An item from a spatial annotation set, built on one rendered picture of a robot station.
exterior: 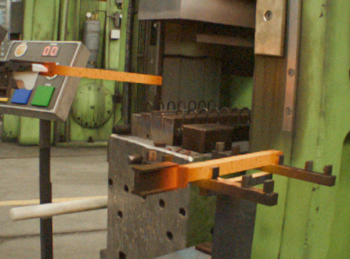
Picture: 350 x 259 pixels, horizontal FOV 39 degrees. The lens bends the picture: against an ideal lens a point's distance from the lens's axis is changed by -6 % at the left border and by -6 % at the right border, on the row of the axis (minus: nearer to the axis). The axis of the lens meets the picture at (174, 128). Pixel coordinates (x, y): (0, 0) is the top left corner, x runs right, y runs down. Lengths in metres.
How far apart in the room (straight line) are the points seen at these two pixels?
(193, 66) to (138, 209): 0.58
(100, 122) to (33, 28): 1.41
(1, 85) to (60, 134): 5.14
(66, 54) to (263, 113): 0.77
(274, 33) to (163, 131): 0.43
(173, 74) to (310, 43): 0.62
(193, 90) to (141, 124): 0.34
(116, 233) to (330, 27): 0.90
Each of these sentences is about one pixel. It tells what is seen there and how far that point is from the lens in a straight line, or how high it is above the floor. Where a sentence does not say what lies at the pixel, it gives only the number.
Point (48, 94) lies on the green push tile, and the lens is 1.76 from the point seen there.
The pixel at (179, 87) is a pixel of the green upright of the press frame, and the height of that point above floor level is 1.06.
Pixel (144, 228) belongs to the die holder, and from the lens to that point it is 1.50.
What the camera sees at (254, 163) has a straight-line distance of 1.02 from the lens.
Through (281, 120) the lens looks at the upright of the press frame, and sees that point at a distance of 1.35.
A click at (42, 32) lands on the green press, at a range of 6.24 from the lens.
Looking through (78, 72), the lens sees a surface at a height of 1.12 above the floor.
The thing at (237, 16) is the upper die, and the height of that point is 1.30.
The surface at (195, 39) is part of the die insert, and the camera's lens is 1.52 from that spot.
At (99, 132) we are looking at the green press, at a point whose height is 0.18.
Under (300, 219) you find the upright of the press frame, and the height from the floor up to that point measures 0.77.
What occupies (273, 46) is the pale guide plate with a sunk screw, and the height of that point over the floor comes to 1.21.
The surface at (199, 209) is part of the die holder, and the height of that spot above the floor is 0.77.
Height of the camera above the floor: 1.17
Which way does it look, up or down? 8 degrees down
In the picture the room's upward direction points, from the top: 3 degrees clockwise
